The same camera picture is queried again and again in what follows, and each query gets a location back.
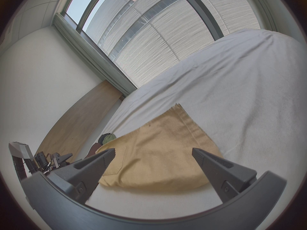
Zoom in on window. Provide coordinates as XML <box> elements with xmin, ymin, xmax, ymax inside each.
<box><xmin>65</xmin><ymin>0</ymin><xmax>262</xmax><ymax>90</ymax></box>

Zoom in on green garment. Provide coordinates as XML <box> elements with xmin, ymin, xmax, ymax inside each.
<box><xmin>103</xmin><ymin>134</ymin><xmax>117</xmax><ymax>145</ymax></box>

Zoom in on tan shorts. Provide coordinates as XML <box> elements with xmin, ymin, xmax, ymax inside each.
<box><xmin>97</xmin><ymin>103</ymin><xmax>225</xmax><ymax>194</ymax></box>

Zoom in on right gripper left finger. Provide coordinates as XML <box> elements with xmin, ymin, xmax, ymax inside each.
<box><xmin>49</xmin><ymin>148</ymin><xmax>116</xmax><ymax>204</ymax></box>

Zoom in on grey-green curtain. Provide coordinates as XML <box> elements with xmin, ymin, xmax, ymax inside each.
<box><xmin>53</xmin><ymin>12</ymin><xmax>138</xmax><ymax>98</ymax></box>
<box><xmin>245</xmin><ymin>0</ymin><xmax>288</xmax><ymax>33</ymax></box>

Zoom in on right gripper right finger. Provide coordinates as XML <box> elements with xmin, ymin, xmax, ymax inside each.
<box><xmin>192</xmin><ymin>148</ymin><xmax>258</xmax><ymax>204</ymax></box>

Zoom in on brown shorts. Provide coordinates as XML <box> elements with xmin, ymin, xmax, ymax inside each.
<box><xmin>84</xmin><ymin>143</ymin><xmax>104</xmax><ymax>159</ymax></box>

